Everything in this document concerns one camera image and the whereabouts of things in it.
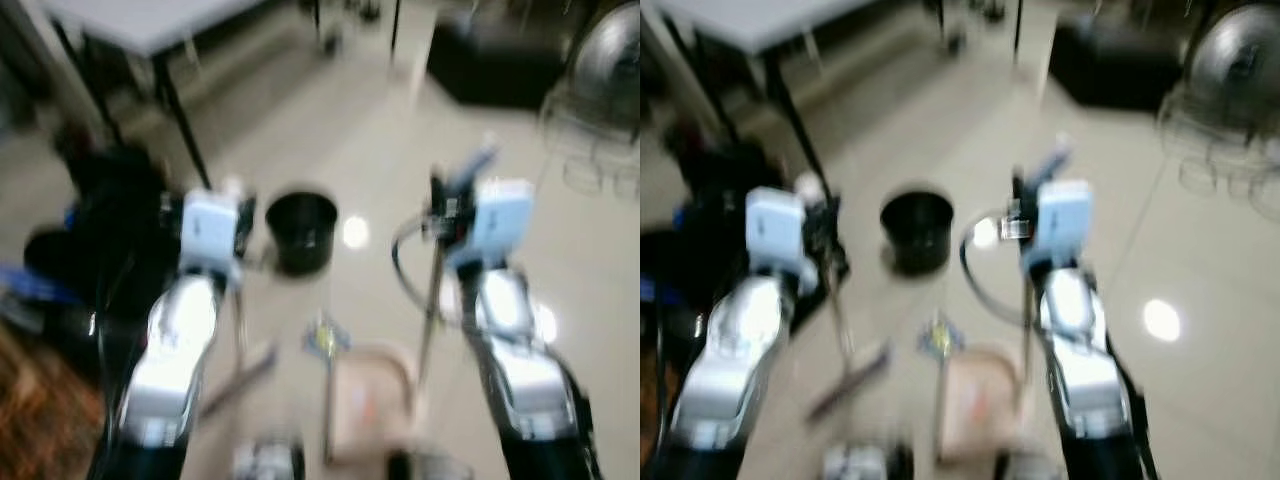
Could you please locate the pink long-handled dustpan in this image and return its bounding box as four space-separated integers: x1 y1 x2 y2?
322 238 449 469
936 245 1039 465

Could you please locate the broom with thin handle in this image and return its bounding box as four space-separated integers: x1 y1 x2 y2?
796 172 893 423
198 176 283 419

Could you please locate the black round waste bin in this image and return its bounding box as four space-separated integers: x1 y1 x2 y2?
879 188 958 278
264 188 341 278

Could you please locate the grey robot left foot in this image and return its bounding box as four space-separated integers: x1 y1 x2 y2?
230 436 306 480
820 438 909 480

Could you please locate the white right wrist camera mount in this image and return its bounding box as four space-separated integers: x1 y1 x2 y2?
1034 178 1097 273
468 178 537 269

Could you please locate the black bag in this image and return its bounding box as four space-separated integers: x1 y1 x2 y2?
640 122 773 336
22 122 186 336

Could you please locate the brown wooden furniture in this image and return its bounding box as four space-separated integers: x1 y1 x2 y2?
0 318 109 480

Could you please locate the black low sofa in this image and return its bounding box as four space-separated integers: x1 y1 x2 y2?
1048 12 1193 113
428 8 593 109

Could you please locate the white table with black legs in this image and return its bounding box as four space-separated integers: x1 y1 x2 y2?
655 0 886 191
38 0 276 191

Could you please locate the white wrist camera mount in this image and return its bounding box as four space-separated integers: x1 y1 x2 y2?
468 178 537 269
1034 178 1097 273
178 188 247 289
744 186 813 293

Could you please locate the round metal mesh fan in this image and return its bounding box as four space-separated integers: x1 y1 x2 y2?
1158 4 1280 223
538 4 641 199

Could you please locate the yellow and blue litter scrap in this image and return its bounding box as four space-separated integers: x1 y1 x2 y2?
918 312 967 363
304 312 353 363

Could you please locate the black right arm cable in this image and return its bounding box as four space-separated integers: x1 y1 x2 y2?
958 208 1033 329
390 212 463 329

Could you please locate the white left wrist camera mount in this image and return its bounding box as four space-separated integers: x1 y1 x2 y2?
744 186 813 293
178 188 247 289

